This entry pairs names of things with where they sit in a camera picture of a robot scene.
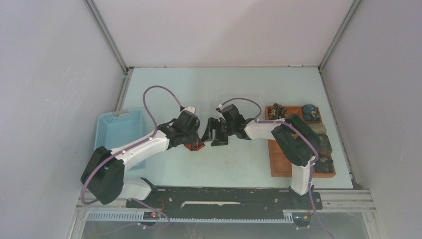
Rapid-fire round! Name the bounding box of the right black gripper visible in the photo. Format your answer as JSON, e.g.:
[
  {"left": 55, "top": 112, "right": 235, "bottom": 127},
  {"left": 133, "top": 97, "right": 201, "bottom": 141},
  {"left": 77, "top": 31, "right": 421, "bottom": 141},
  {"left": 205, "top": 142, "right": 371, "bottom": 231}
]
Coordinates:
[{"left": 200, "top": 117, "right": 235, "bottom": 146}]

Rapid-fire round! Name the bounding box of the orange navy striped tie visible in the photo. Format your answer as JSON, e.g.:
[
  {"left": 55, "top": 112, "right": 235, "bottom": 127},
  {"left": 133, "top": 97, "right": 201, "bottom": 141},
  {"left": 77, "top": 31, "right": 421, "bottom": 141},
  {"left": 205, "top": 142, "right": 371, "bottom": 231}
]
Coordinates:
[{"left": 184, "top": 139, "right": 205, "bottom": 151}]

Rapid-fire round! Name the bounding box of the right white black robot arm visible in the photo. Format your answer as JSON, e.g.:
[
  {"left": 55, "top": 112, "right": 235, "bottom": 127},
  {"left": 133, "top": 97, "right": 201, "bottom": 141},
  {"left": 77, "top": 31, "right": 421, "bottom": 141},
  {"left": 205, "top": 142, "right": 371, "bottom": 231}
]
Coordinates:
[{"left": 201, "top": 104, "right": 320, "bottom": 208}]

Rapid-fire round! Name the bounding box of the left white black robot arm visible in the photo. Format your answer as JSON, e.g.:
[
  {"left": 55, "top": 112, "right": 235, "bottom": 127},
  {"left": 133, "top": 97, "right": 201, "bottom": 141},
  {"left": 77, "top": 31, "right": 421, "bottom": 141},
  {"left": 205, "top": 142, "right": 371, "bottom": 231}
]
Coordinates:
[{"left": 81, "top": 106, "right": 200, "bottom": 208}]

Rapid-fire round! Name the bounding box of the brown floral rolled tie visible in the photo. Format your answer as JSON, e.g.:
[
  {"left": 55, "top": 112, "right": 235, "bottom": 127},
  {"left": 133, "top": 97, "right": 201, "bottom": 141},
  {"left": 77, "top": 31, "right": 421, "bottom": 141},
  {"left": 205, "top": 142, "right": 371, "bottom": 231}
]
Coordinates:
[{"left": 268, "top": 103, "right": 287, "bottom": 120}]

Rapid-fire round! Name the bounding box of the light blue plastic basket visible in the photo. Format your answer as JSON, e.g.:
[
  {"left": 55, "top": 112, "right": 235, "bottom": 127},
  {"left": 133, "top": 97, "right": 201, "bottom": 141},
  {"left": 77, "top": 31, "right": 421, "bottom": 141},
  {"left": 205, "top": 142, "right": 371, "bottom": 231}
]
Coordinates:
[{"left": 94, "top": 108, "right": 146, "bottom": 149}]

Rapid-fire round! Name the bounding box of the brown wooden divided tray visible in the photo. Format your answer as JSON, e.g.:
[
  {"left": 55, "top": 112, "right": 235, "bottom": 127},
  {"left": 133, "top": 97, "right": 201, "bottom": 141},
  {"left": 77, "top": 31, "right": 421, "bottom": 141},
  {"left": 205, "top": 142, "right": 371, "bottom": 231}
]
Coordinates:
[{"left": 265, "top": 106, "right": 336, "bottom": 178}]

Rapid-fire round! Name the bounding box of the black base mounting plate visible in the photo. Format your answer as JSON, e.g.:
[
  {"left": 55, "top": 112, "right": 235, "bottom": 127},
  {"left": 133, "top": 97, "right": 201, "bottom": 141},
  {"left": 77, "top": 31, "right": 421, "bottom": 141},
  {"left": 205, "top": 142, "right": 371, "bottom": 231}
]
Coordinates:
[{"left": 126, "top": 187, "right": 322, "bottom": 219}]

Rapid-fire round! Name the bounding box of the blue patterned rolled tie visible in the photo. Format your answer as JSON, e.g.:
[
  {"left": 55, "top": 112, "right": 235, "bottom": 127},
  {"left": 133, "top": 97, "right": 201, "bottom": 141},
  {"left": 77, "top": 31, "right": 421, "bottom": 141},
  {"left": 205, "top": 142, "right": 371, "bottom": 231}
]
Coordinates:
[{"left": 302, "top": 104, "right": 321, "bottom": 122}]

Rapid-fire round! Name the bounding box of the gold patterned rolled tie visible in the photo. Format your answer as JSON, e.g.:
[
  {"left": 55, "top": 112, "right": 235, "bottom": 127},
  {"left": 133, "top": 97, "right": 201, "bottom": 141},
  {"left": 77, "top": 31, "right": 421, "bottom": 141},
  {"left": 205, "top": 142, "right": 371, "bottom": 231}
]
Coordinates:
[{"left": 308, "top": 122, "right": 327, "bottom": 135}]

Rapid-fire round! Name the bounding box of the dark green rolled tie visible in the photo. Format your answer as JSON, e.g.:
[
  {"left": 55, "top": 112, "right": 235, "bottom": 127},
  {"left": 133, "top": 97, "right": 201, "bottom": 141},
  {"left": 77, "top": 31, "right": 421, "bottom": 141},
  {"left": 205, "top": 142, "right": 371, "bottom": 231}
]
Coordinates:
[{"left": 319, "top": 134, "right": 333, "bottom": 155}]

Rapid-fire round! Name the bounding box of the dark floral rolled tie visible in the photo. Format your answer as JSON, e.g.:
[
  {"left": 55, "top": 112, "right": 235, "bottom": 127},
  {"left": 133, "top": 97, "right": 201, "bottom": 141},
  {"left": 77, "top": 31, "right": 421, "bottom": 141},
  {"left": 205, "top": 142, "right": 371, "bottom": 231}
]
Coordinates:
[{"left": 314, "top": 155, "right": 334, "bottom": 174}]

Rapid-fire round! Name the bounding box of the white slotted cable duct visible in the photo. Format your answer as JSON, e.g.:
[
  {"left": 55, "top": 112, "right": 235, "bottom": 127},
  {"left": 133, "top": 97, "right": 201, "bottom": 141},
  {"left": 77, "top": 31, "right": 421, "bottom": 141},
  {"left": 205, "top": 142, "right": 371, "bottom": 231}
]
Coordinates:
[{"left": 87, "top": 211, "right": 293, "bottom": 224}]

